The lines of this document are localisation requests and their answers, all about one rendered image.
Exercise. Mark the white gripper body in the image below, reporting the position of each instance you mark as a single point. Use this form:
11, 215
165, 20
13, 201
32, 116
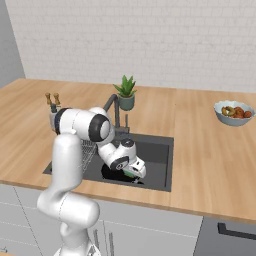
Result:
140, 170

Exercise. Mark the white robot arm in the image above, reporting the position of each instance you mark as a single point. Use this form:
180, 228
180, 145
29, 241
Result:
68, 156

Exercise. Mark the green sponge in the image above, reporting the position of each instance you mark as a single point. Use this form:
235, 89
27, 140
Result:
128, 173

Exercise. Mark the dark grey sink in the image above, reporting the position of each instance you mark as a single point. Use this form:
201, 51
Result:
156, 163

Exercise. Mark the black pan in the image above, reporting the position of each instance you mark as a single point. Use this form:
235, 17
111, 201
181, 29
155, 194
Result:
111, 174

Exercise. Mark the grey panel under sink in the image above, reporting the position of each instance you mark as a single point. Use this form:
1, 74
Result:
150, 215

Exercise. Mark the dark grey tap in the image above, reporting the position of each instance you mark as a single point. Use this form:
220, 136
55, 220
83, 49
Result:
116, 110

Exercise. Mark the grey cupboard door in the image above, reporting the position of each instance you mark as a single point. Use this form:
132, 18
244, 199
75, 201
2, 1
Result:
153, 243
41, 233

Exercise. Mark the green plant in grey pot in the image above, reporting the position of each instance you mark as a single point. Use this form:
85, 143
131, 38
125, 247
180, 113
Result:
126, 95

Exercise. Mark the white pot of wooden tools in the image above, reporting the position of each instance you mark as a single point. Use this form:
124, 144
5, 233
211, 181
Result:
53, 116

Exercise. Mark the pale blue bowl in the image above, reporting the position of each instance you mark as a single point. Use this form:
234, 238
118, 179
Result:
232, 120

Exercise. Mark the yellow-green fruit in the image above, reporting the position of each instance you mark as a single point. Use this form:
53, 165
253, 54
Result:
228, 111

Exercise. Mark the grey dishwasher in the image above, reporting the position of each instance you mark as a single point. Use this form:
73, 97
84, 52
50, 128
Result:
226, 245

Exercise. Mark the red fruit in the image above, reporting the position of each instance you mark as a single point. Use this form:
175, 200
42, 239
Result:
239, 111

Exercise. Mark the orange fruit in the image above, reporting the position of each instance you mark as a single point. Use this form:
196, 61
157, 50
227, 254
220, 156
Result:
247, 114

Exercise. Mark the grey drawer stack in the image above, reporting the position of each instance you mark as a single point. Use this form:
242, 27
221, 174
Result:
11, 220

